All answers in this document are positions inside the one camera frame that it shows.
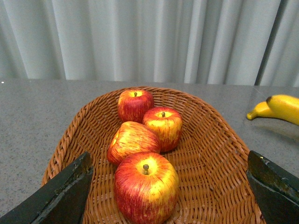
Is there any red yellow apple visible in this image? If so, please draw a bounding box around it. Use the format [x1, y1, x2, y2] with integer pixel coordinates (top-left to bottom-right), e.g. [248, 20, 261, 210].
[117, 89, 154, 123]
[142, 107, 183, 152]

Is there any brown wicker basket with apples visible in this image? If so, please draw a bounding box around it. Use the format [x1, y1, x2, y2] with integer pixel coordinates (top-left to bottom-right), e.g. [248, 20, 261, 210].
[42, 87, 265, 224]

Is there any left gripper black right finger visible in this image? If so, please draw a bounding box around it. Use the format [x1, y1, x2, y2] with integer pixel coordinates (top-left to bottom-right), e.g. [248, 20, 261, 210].
[246, 150, 299, 224]

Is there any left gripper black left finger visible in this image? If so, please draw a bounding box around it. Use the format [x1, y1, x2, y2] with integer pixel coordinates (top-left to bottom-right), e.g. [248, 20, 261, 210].
[0, 152, 93, 224]

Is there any grey pleated curtain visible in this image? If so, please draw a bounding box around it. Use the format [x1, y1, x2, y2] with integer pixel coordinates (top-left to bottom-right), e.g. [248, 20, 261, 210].
[0, 0, 299, 87]

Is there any yellow banana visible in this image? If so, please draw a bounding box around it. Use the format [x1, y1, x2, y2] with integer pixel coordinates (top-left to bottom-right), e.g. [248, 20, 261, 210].
[266, 94, 299, 125]
[246, 101, 280, 120]

